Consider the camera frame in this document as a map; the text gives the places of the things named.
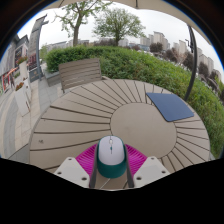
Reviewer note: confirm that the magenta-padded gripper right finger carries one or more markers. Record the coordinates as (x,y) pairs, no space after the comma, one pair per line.
(151,170)

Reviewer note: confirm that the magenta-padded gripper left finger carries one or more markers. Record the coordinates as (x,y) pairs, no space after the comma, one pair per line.
(71,170)

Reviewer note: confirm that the white and teal computer mouse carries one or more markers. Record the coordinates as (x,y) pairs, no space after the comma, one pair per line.
(111,153)

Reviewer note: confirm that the blue mouse pad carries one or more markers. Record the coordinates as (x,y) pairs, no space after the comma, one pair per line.
(171,106)

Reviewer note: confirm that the white planter with orange flowers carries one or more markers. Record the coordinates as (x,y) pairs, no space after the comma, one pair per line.
(21,100)

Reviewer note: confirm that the grey slatted wooden chair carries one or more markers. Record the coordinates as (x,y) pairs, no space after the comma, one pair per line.
(80,73)

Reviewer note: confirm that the white planter with green plants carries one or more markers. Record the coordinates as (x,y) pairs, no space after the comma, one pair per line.
(23,70)

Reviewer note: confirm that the black curved umbrella pole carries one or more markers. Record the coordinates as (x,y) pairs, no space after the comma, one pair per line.
(193,66)

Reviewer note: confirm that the tall grey sign pylon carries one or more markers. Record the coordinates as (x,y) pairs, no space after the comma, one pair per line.
(34,43)

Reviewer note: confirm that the thin leaning tree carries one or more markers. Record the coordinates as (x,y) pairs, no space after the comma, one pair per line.
(76,33)

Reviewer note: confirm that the round leafy tree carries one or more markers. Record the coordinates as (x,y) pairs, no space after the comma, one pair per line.
(118,23)

